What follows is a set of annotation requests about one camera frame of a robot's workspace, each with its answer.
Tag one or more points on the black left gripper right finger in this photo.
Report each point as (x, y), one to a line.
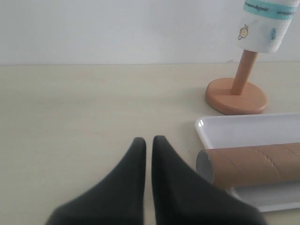
(182, 197)

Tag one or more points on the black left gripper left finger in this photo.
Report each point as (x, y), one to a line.
(115, 200)

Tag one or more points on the brown cardboard tube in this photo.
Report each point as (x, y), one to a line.
(249, 166)

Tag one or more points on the patterned white paper towel roll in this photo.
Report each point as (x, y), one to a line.
(264, 24)

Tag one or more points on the wooden paper towel holder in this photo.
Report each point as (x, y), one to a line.
(237, 96)

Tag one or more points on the white rectangular plastic tray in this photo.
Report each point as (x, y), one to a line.
(253, 130)

